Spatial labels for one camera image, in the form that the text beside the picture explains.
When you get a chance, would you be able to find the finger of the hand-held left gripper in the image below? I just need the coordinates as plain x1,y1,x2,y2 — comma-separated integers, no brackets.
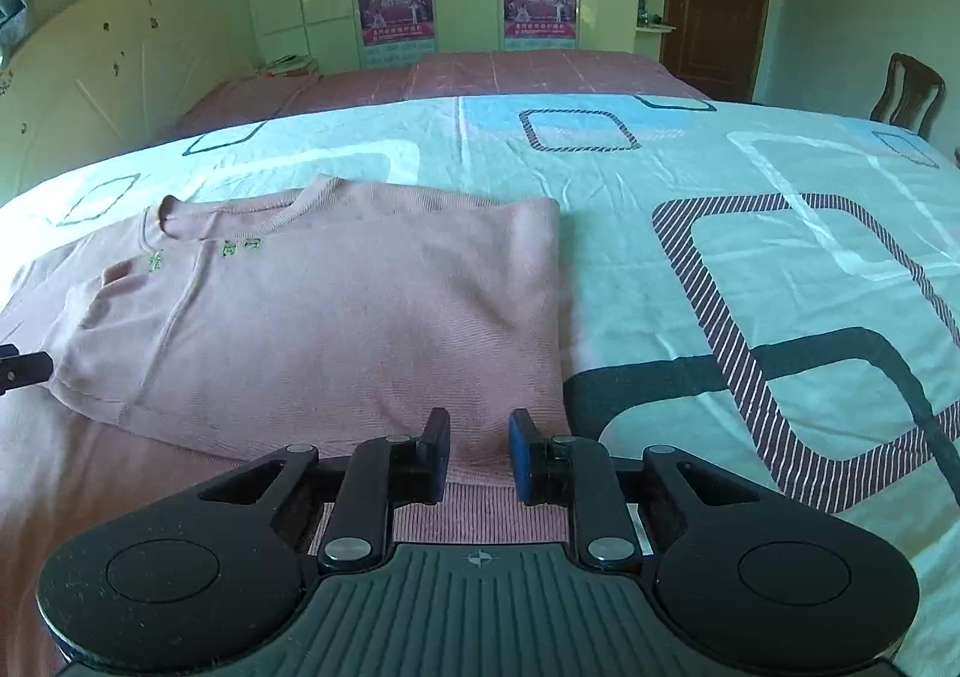
0,345,55,397

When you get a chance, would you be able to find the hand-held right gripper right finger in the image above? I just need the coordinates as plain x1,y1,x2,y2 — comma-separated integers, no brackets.
508,409,758,573

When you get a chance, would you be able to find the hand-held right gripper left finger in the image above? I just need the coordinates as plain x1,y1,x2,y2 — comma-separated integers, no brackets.
199,407,452,573

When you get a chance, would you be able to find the pink knit sweater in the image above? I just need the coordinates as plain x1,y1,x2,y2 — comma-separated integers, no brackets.
46,174,578,547

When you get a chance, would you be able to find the cream headboard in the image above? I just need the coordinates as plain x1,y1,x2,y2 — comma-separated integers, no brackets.
0,0,260,205

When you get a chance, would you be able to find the patterned light blue bedsheet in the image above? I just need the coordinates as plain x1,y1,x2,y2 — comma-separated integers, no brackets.
0,93,960,677

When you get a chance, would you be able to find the pink checked bedspread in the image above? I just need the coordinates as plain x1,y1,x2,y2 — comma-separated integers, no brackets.
154,50,713,142

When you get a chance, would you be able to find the stack of books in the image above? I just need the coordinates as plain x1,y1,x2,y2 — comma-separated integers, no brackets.
255,53,320,76

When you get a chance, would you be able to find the dark wooden chair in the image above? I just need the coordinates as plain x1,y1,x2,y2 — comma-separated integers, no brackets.
870,53,947,139

